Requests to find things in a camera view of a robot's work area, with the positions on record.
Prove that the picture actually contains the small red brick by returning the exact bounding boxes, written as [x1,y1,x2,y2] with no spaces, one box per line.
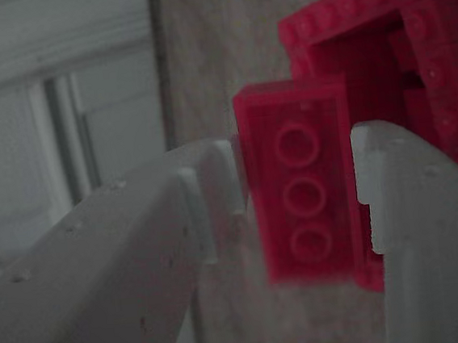
[230,73,367,289]

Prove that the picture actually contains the dark red brick box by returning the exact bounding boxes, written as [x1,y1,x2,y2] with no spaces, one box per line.
[274,0,458,299]

